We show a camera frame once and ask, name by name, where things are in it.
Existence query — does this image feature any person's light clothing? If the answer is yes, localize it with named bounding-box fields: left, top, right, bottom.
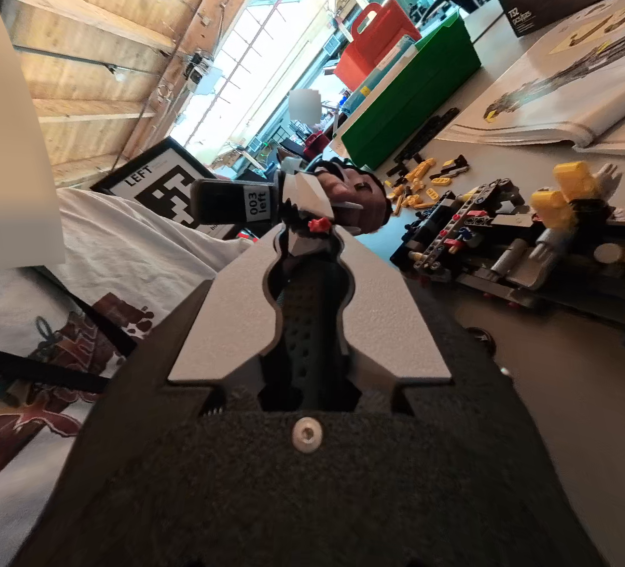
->
left=0, top=188, right=255, bottom=553

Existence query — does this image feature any lego instruction booklet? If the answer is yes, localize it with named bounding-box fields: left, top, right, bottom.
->
left=437, top=0, right=625, bottom=155

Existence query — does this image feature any person's left hand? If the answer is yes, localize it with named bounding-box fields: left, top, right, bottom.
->
left=317, top=162, right=394, bottom=236

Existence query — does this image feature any green plastic bin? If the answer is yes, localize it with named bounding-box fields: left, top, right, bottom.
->
left=341, top=15, right=481, bottom=171

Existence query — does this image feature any black lanyard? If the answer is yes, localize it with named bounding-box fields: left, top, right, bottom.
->
left=0, top=264, right=138, bottom=393

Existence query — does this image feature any lego car chassis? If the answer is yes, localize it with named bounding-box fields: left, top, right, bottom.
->
left=391, top=162, right=625, bottom=324

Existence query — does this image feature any pile of yellow black lego pieces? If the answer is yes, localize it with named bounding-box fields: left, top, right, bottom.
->
left=386, top=154, right=470, bottom=216

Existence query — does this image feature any orange bag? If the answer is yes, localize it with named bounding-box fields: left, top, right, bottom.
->
left=333, top=0, right=422, bottom=89

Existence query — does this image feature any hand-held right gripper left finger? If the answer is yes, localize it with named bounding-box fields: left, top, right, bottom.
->
left=167, top=224, right=288, bottom=383

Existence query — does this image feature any black lego frame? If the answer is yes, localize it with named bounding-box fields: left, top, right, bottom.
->
left=410, top=107, right=461, bottom=148
left=393, top=135, right=440, bottom=163

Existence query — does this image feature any teal padded package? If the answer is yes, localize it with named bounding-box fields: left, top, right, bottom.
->
left=342, top=84, right=373, bottom=113

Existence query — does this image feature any ceiling mounted device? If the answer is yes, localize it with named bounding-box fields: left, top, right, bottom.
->
left=183, top=52, right=224, bottom=95

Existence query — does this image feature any black lego steering wheel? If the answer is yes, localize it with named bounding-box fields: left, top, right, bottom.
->
left=465, top=326, right=497, bottom=359

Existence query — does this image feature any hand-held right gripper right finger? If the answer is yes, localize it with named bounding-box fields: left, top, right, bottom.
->
left=332, top=224, right=453, bottom=383

